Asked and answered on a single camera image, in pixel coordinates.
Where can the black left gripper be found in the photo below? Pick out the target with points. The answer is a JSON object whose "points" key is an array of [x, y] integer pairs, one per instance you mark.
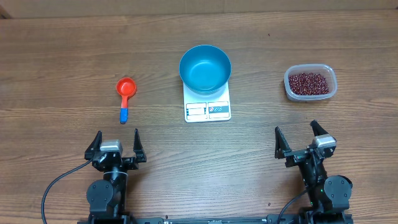
{"points": [[137, 149]]}

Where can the red scoop with blue handle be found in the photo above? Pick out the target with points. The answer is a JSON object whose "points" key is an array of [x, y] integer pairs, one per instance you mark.
{"points": [[126, 88]]}

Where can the white digital kitchen scale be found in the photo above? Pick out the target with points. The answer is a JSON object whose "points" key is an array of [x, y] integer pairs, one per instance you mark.
{"points": [[206, 108]]}

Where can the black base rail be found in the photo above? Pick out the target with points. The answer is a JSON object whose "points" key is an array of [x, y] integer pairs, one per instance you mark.
{"points": [[269, 219]]}

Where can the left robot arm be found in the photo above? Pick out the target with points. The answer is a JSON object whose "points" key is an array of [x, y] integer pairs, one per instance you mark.
{"points": [[107, 196]]}

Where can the blue metal bowl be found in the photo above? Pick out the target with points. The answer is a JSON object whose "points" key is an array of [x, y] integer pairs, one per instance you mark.
{"points": [[205, 69]]}

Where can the clear plastic container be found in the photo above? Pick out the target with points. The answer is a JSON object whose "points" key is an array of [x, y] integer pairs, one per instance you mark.
{"points": [[322, 69]]}

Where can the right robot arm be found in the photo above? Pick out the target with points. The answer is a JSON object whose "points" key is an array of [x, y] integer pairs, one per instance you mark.
{"points": [[329, 195]]}

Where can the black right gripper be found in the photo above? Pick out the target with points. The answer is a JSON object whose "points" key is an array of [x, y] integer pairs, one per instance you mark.
{"points": [[282, 150]]}

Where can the red beans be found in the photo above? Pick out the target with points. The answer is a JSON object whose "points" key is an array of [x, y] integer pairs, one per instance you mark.
{"points": [[308, 84]]}

